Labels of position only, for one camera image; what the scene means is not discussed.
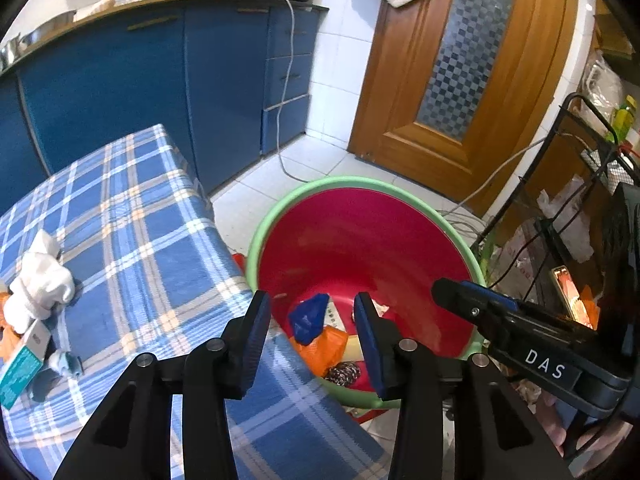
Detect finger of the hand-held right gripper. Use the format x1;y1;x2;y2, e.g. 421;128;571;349
462;281;596;333
432;278;531;346

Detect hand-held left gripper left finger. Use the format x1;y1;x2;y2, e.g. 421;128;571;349
52;290;273;480

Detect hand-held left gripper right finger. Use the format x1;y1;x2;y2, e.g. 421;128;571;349
352;291;576;480

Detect steel wire scourer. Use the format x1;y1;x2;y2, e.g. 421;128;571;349
324;361;362;387

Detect orange cloth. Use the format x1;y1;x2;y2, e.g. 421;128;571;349
290;326;348;376

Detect blue plastic bag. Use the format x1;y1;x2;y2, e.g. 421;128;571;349
287;294;331;346

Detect red basin with green rim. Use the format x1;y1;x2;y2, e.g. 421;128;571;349
245;175;488;411

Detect grey blue cloth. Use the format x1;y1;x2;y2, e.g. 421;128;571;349
30;350;83;403

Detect white tissue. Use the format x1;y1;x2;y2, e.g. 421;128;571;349
7;230;76;333

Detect teal and white carton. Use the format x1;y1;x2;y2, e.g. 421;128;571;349
0;319;52;408

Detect person's right hand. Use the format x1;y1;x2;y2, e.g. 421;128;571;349
537;392;633;466

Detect smartphone with lit screen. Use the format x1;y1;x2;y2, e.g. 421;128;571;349
550;265;586;323

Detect clear plastic bag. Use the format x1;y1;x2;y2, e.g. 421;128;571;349
537;175;596;261

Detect blue plaid tablecloth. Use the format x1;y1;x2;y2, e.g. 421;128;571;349
0;123;396;480

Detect wooden door with glass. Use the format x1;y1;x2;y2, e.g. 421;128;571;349
348;0;581;216

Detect yellow green bottle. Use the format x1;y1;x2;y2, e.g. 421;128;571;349
611;97;640;143

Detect large white plastic bag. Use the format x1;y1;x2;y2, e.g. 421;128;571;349
582;57;626;136

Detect blue base cabinet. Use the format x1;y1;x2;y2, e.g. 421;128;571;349
0;0;331;221

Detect steel bowl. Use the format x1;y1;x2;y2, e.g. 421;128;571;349
0;9;77;72

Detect white cable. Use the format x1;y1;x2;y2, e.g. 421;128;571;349
272;0;313;183
435;132;581;221

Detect black wire rack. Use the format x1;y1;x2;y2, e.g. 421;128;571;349
475;92;640;311

